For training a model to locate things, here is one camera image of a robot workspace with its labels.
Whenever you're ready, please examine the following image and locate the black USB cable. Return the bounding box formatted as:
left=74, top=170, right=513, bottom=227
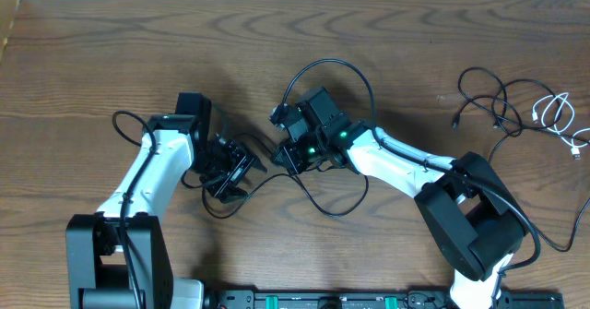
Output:
left=451, top=66, right=590, bottom=254
left=180, top=132, right=371, bottom=220

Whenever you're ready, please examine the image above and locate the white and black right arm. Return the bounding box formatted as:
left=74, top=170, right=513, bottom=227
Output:
left=269, top=87, right=529, bottom=308

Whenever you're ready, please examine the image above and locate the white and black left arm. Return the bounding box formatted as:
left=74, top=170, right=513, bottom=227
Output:
left=65, top=114, right=258, bottom=308

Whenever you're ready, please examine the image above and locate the brown cardboard panel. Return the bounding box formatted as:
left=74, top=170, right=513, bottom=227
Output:
left=0, top=0, right=20, bottom=57

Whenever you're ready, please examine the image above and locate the black right camera cable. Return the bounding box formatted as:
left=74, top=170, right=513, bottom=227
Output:
left=276, top=58, right=543, bottom=309

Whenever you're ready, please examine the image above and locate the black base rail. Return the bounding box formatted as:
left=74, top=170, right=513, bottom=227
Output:
left=202, top=290, right=565, bottom=309

